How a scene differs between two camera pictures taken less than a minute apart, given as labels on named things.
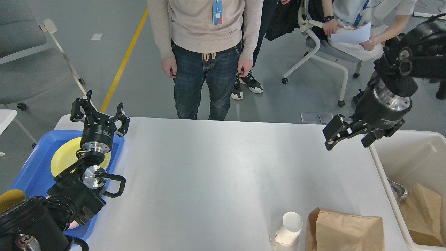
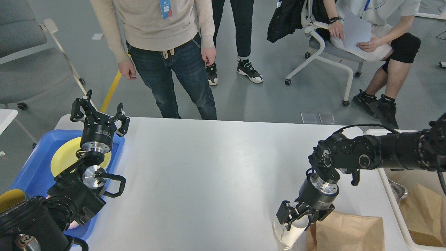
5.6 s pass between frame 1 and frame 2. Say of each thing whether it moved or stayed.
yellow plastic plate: stayed
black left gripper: stayed
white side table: stayed
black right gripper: moved
